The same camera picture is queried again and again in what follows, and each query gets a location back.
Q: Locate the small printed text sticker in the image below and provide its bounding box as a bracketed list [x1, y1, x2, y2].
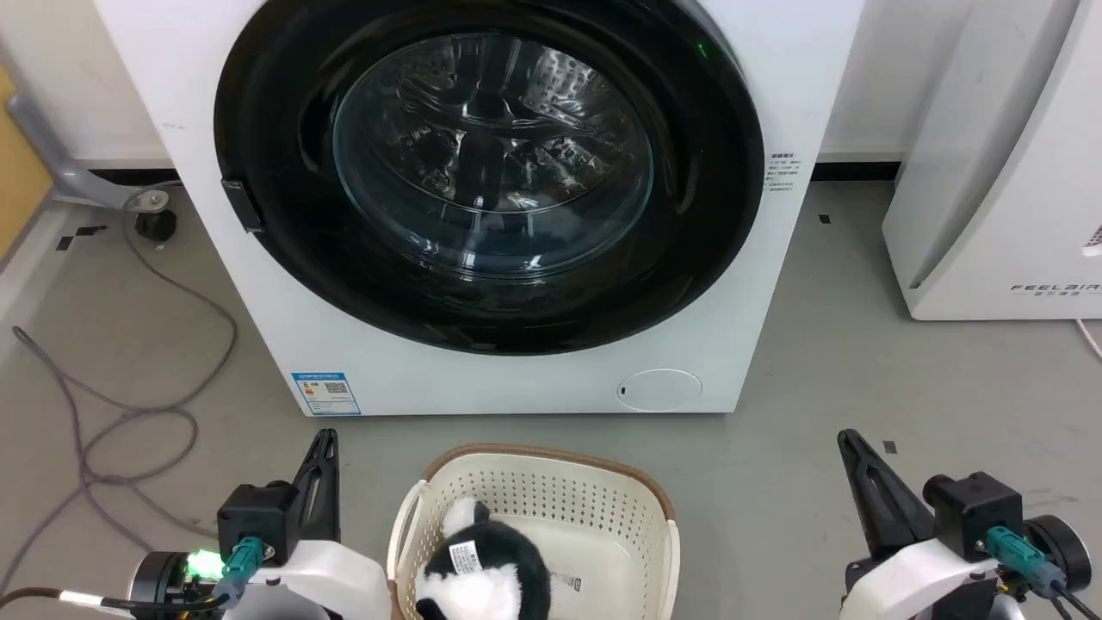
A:
[768, 152, 803, 192]

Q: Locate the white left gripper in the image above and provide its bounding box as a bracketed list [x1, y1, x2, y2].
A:
[231, 429, 393, 620]

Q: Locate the black round furniture foot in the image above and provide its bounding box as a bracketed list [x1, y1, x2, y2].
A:
[135, 209, 178, 242]

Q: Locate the round white filter cover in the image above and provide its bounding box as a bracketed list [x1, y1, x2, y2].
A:
[617, 369, 703, 412]

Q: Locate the grey metal furniture leg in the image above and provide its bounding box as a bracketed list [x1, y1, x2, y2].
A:
[7, 93, 171, 211]

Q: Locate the cream perforated laundry basket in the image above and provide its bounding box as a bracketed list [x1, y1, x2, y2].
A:
[387, 443, 681, 620]

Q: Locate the black rectangular plastic part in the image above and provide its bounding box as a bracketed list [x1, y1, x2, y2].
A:
[221, 178, 264, 234]

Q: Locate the black and white plush toy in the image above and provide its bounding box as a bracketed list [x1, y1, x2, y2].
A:
[415, 497, 554, 620]

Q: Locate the left teal plug black cable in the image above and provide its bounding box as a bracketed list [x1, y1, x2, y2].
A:
[0, 536, 268, 614]

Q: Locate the teal plug black cable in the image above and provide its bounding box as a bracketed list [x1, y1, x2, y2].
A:
[986, 526, 1102, 620]
[0, 536, 268, 614]

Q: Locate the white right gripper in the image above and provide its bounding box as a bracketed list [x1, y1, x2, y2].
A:
[837, 429, 1001, 620]

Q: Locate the right teal plug black cable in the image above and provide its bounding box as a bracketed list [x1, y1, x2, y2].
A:
[986, 526, 1102, 620]

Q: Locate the blue energy label sticker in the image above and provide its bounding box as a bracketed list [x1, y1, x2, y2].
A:
[291, 372, 362, 417]

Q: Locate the yellow wooden panel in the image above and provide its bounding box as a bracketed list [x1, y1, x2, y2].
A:
[0, 67, 54, 259]

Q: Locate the white washing machine body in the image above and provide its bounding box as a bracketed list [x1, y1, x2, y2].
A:
[93, 0, 866, 418]

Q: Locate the black round washer door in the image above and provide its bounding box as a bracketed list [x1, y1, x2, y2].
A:
[214, 0, 765, 356]

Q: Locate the white air purifier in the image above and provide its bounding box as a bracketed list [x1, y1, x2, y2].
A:
[882, 0, 1102, 321]

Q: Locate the grey floor cable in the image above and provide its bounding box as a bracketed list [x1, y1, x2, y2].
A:
[0, 196, 238, 595]

